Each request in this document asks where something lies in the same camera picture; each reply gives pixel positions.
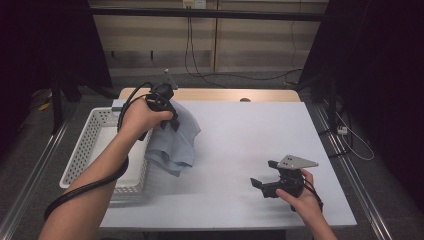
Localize metal floor rail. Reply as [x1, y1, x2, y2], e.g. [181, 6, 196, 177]
[0, 121, 70, 240]
[311, 103, 395, 240]

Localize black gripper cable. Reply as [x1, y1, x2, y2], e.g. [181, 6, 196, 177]
[301, 179, 324, 213]
[43, 81, 158, 223]

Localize light blue tank top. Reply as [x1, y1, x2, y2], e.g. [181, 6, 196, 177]
[144, 99, 202, 178]

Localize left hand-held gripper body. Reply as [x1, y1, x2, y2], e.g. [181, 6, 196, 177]
[145, 68, 179, 121]

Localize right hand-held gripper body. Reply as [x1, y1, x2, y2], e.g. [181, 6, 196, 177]
[261, 154, 319, 198]

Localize person's left hand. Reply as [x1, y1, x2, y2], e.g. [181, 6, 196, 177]
[118, 98, 174, 141]

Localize person's right hand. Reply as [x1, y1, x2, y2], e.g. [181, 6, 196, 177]
[275, 169, 324, 223]

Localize white floor cable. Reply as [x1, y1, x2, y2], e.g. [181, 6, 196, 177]
[334, 111, 375, 162]

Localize thin black wall cable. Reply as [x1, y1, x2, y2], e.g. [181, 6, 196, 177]
[285, 0, 303, 86]

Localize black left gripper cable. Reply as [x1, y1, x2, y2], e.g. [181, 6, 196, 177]
[43, 81, 158, 223]

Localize black horizontal bar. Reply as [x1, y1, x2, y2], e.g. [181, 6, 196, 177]
[89, 7, 329, 23]

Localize black curtain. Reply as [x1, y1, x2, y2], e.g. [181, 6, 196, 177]
[0, 0, 113, 158]
[299, 0, 424, 214]

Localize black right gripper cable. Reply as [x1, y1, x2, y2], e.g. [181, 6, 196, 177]
[301, 179, 324, 213]

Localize white perforated plastic basket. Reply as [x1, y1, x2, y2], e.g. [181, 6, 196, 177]
[59, 107, 154, 198]

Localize black stand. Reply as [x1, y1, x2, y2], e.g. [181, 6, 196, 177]
[293, 73, 339, 133]
[49, 71, 118, 135]

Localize white wall socket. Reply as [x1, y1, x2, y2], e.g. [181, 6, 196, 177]
[182, 0, 208, 10]

